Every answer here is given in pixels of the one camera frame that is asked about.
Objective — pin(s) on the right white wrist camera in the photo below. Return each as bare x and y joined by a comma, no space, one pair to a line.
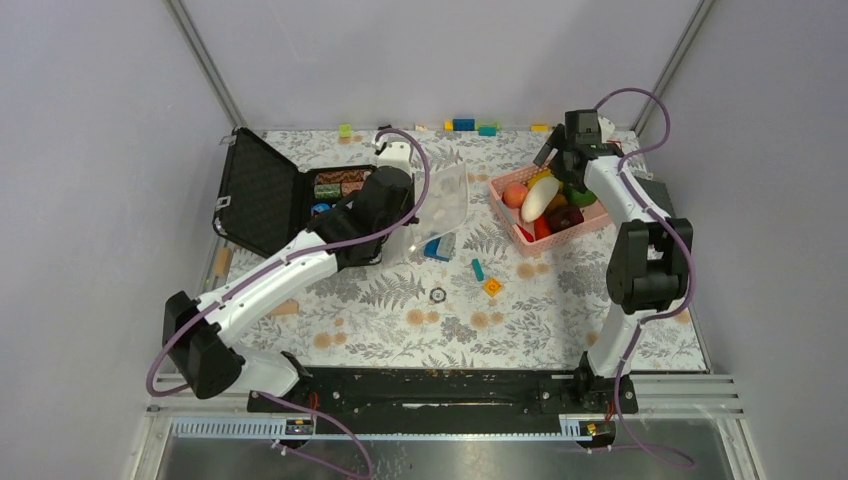
607,128

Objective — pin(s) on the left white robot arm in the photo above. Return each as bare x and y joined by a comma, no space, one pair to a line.
201,336

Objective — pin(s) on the yellow pepper toy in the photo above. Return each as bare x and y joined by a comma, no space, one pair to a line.
530,183

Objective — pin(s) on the dark grey baseplate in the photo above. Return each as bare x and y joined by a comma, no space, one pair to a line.
658,193

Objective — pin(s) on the black ring washer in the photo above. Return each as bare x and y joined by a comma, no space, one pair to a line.
438,295

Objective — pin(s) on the clear zip top bag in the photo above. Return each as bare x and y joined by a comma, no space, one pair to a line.
444,209

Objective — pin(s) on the red chili toy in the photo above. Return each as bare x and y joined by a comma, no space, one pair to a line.
536,230

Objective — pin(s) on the blue grey brick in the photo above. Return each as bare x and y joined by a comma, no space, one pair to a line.
441,248

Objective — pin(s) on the black open case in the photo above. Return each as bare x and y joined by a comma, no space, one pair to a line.
265,200

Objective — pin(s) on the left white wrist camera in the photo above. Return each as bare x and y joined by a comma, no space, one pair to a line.
393,153

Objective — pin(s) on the pink plastic basket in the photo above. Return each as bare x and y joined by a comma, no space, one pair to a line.
595,215

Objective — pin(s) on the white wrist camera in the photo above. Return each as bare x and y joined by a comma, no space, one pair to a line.
393,153
607,128

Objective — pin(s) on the wooden block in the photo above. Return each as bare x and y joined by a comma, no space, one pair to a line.
222,262

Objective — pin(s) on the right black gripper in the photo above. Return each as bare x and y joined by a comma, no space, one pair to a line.
555,140

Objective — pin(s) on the blue brick at wall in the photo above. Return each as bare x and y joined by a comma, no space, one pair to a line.
463,124

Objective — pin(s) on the orange square brick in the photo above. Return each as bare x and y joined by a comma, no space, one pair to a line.
492,287

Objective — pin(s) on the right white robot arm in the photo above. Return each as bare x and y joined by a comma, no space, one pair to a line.
650,266

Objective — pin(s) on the peach toy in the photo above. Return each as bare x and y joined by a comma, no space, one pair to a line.
514,195

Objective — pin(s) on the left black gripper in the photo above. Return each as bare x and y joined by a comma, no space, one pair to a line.
411,198

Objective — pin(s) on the white radish toy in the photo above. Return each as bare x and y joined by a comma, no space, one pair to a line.
538,198

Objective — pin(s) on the teal small brick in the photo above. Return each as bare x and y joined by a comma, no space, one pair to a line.
478,271

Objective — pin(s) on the dark red eggplant toy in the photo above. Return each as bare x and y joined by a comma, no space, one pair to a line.
564,217

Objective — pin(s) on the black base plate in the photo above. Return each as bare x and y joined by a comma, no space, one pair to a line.
452,401

